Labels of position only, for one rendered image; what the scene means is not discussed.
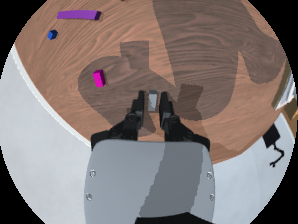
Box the magenta block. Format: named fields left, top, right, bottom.
left=93, top=69, right=106, bottom=87

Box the purple rod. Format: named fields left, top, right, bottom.
left=57, top=10, right=102, bottom=20

